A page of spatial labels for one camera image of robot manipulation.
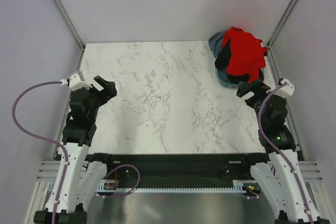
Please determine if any aluminium front rail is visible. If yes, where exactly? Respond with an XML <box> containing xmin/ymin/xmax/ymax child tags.
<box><xmin>37</xmin><ymin>161</ymin><xmax>322</xmax><ymax>183</ymax></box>

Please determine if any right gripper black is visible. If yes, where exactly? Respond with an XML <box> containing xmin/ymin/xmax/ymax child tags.
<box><xmin>236</xmin><ymin>78</ymin><xmax>272</xmax><ymax>128</ymax></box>

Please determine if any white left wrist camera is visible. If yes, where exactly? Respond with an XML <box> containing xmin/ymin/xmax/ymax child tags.
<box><xmin>60</xmin><ymin>71</ymin><xmax>91</xmax><ymax>91</ymax></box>

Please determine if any aluminium frame post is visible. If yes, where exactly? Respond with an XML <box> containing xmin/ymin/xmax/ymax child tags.
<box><xmin>266</xmin><ymin>0</ymin><xmax>316</xmax><ymax>49</ymax></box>
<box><xmin>35</xmin><ymin>0</ymin><xmax>86</xmax><ymax>51</ymax></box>

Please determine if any left aluminium frame post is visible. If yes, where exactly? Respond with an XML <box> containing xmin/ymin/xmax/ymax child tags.
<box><xmin>35</xmin><ymin>0</ymin><xmax>86</xmax><ymax>51</ymax></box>

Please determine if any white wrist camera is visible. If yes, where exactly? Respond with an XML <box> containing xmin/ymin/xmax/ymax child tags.
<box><xmin>275</xmin><ymin>78</ymin><xmax>295</xmax><ymax>98</ymax></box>
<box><xmin>60</xmin><ymin>71</ymin><xmax>91</xmax><ymax>91</ymax></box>

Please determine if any red t shirt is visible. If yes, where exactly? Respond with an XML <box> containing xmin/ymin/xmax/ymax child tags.
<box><xmin>222</xmin><ymin>27</ymin><xmax>268</xmax><ymax>82</ymax></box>

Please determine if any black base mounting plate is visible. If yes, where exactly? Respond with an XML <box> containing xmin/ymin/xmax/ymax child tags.
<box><xmin>86</xmin><ymin>153</ymin><xmax>269</xmax><ymax>189</ymax></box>

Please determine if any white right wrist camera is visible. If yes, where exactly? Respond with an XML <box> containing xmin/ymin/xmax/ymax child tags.
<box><xmin>275</xmin><ymin>78</ymin><xmax>295</xmax><ymax>98</ymax></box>

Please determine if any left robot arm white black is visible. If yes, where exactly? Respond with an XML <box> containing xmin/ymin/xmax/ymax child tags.
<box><xmin>34</xmin><ymin>72</ymin><xmax>117</xmax><ymax>223</ymax></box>

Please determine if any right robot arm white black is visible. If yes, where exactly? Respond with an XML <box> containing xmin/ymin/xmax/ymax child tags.
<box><xmin>236</xmin><ymin>78</ymin><xmax>329</xmax><ymax>223</ymax></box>

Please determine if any white slotted cable duct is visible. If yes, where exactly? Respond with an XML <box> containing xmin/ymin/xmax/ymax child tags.
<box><xmin>96</xmin><ymin>180</ymin><xmax>261</xmax><ymax>195</ymax></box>

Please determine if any black t shirt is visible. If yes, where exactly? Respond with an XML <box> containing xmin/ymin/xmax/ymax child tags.
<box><xmin>215</xmin><ymin>43</ymin><xmax>265</xmax><ymax>84</ymax></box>

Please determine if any grey blue t shirt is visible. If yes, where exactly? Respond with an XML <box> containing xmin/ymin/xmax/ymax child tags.
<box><xmin>208</xmin><ymin>31</ymin><xmax>225</xmax><ymax>58</ymax></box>

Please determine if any right aluminium frame post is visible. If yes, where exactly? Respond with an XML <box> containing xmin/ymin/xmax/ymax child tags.
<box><xmin>266</xmin><ymin>0</ymin><xmax>316</xmax><ymax>49</ymax></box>

